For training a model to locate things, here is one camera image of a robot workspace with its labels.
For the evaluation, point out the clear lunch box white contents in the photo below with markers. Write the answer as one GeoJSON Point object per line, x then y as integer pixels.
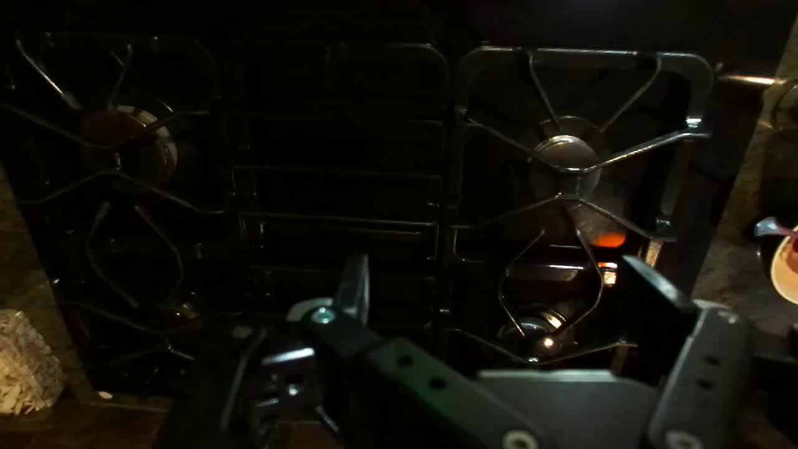
{"type": "Point", "coordinates": [30, 374]}

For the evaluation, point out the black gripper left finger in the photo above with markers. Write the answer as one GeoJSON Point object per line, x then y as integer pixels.
{"type": "Point", "coordinates": [384, 393]}

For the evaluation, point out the black burner grate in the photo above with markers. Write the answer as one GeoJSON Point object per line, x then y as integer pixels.
{"type": "Point", "coordinates": [116, 151]}
{"type": "Point", "coordinates": [566, 167]}

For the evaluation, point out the left black burner grate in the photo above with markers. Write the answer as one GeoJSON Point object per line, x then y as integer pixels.
{"type": "Point", "coordinates": [116, 151]}

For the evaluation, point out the right black burner grate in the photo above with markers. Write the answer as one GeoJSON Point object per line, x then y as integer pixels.
{"type": "Point", "coordinates": [566, 167]}

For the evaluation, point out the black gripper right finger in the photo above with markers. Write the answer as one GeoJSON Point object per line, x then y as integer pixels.
{"type": "Point", "coordinates": [699, 349]}

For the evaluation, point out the black gas stove top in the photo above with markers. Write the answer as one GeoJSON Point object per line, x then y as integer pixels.
{"type": "Point", "coordinates": [334, 151]}

